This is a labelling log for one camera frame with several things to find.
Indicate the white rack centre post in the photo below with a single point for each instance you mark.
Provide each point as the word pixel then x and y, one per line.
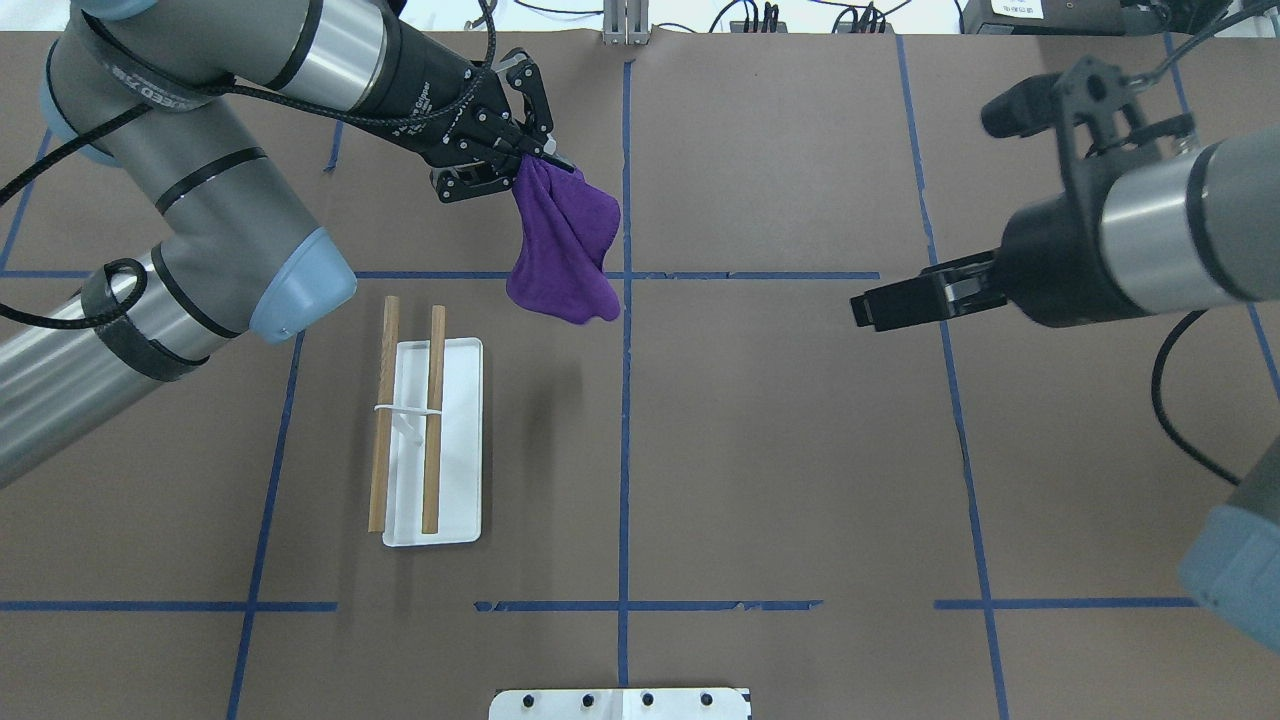
pixel 411 422

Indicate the lower wooden rack bar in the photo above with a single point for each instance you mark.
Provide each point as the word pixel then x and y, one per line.
pixel 429 519

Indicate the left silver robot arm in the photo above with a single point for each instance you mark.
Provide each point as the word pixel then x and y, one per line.
pixel 143 85

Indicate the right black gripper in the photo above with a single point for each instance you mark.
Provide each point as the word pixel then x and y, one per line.
pixel 1050 262

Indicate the black computer box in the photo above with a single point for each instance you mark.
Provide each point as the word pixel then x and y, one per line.
pixel 1089 18

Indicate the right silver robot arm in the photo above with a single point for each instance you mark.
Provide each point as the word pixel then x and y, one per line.
pixel 1175 236

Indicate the wooden rack bar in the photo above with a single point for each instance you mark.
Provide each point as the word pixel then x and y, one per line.
pixel 389 338
pixel 429 519

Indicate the purple towel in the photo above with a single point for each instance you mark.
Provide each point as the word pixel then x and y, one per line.
pixel 568 227

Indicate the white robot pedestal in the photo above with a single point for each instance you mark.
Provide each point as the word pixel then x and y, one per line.
pixel 623 703

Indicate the white rack base tray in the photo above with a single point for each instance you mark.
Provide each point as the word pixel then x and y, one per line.
pixel 461 486

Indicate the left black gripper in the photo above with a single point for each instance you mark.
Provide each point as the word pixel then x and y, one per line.
pixel 428 95

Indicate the aluminium frame post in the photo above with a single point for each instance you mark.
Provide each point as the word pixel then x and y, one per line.
pixel 626 22

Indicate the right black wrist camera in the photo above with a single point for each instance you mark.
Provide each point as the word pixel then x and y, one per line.
pixel 1101 131

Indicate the upper wooden rack bar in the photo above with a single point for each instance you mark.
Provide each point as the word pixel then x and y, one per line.
pixel 389 338

